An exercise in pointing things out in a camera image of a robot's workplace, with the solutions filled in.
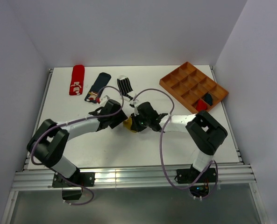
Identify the yellow sock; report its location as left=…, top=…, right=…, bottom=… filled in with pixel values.
left=123, top=117, right=137, bottom=133

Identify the black white striped sock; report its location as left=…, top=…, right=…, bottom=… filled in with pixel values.
left=117, top=76, right=136, bottom=101

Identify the red sock with santa pattern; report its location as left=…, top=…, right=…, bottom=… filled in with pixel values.
left=196, top=99, right=207, bottom=112

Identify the plain navy ankle sock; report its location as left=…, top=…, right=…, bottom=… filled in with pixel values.
left=204, top=93, right=213, bottom=106

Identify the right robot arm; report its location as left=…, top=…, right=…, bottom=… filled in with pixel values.
left=129, top=102, right=228, bottom=182

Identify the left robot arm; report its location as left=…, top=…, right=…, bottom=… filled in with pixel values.
left=27, top=99, right=127, bottom=186

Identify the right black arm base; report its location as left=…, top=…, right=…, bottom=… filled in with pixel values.
left=174, top=167, right=218, bottom=199

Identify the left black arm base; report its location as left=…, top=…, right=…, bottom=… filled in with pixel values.
left=52, top=172, right=96, bottom=201

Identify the navy sock with bear pattern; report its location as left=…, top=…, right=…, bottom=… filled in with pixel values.
left=84, top=72, right=111, bottom=104

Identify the red sock with white figure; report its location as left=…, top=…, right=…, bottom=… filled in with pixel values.
left=69, top=64, right=85, bottom=96

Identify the orange compartment tray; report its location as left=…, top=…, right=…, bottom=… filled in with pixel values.
left=159, top=62, right=228, bottom=113

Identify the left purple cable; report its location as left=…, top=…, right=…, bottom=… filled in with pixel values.
left=30, top=85, right=125, bottom=206

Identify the purple cable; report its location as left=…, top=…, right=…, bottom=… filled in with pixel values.
left=132, top=88, right=220, bottom=200
left=30, top=85, right=125, bottom=206

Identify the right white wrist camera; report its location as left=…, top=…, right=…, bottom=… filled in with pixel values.
left=129, top=99, right=141, bottom=116

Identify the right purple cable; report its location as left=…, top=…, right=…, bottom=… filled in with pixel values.
left=132, top=88, right=220, bottom=200

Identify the aluminium front rail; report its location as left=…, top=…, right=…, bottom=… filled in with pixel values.
left=11, top=163, right=256, bottom=191

